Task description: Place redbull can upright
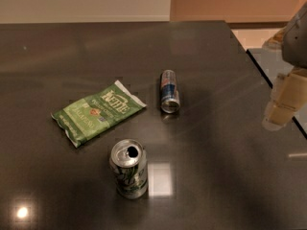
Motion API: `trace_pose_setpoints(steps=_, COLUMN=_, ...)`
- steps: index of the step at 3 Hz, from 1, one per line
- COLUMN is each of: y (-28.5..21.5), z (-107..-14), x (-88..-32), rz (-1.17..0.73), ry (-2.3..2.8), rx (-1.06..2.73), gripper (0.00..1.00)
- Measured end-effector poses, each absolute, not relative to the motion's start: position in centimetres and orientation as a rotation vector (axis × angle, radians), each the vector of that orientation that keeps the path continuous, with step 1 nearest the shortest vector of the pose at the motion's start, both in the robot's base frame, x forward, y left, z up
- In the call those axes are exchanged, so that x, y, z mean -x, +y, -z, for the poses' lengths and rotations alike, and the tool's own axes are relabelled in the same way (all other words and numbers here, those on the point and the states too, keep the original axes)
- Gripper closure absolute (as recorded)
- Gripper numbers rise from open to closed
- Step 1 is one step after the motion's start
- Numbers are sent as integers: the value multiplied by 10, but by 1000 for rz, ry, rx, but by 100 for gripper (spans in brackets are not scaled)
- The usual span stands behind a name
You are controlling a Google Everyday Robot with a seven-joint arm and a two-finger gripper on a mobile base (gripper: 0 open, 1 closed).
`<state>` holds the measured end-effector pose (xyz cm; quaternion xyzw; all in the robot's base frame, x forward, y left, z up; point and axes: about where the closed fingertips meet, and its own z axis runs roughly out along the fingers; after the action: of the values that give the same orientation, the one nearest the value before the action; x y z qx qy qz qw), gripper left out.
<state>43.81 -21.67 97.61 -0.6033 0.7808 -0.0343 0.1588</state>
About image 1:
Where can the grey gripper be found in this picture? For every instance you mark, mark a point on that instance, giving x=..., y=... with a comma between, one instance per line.
x=295, y=43

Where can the blue silver redbull can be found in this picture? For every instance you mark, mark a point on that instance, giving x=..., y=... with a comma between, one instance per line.
x=169, y=97

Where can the green kettle chips bag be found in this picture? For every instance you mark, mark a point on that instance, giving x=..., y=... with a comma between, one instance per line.
x=90, y=116

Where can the green white soda can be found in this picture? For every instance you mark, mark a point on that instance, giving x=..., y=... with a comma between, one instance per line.
x=128, y=161

